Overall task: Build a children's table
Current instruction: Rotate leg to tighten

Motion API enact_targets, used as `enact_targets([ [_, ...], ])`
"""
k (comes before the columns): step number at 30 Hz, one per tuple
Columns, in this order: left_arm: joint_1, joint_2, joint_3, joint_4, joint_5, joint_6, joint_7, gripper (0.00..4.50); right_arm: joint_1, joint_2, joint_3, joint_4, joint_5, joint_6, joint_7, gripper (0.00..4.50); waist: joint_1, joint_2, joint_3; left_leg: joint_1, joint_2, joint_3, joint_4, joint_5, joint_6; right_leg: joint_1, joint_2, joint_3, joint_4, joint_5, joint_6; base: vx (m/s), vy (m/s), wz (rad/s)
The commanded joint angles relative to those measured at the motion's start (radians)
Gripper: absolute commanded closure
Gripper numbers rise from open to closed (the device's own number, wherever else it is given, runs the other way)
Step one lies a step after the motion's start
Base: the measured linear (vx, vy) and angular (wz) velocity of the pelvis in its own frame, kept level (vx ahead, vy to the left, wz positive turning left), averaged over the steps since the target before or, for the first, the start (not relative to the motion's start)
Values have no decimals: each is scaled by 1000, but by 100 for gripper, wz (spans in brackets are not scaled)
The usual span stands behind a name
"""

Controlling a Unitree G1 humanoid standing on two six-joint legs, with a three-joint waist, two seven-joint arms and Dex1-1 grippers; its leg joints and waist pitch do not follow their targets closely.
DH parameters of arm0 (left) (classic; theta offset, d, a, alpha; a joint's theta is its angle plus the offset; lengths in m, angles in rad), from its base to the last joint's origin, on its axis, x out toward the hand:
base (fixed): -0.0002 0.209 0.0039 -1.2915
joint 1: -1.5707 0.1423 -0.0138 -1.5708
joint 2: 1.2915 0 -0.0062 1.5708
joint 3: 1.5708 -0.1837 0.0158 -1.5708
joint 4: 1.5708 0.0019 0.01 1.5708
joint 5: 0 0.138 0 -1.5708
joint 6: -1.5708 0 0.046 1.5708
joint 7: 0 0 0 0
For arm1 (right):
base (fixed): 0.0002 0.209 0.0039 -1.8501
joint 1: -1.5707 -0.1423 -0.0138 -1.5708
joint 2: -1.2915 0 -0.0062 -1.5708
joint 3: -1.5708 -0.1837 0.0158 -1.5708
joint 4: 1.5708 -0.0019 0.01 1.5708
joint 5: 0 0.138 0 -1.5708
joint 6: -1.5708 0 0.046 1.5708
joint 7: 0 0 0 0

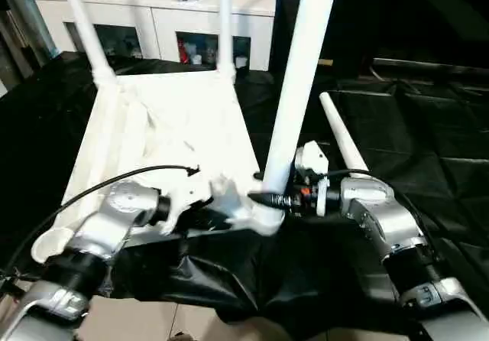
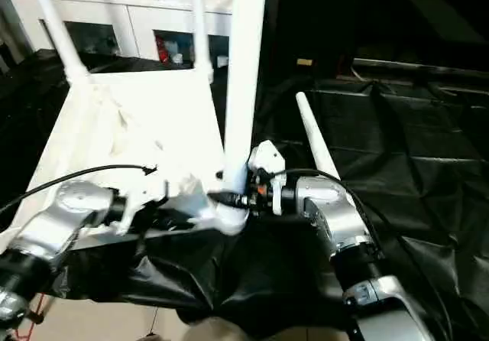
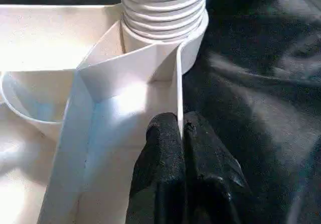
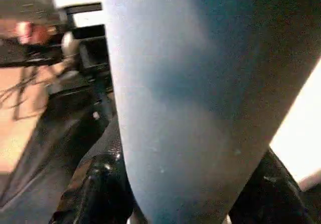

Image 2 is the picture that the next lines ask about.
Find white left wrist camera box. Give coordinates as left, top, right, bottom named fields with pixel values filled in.
left=113, top=168, right=172, bottom=233

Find white plastic table leg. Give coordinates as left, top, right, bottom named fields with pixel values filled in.
left=211, top=0, right=269, bottom=236
left=295, top=91, right=342, bottom=180
left=188, top=0, right=215, bottom=82
left=29, top=0, right=92, bottom=83

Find dark low shelf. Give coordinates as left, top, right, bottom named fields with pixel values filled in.
left=351, top=57, right=489, bottom=82

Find black work mat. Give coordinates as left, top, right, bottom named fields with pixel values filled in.
left=0, top=49, right=489, bottom=341

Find red bottle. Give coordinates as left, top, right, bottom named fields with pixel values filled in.
left=156, top=38, right=170, bottom=63

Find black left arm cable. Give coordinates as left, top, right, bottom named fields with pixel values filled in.
left=0, top=164, right=158, bottom=213

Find white cabinet with glass doors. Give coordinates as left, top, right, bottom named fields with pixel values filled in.
left=4, top=0, right=238, bottom=68

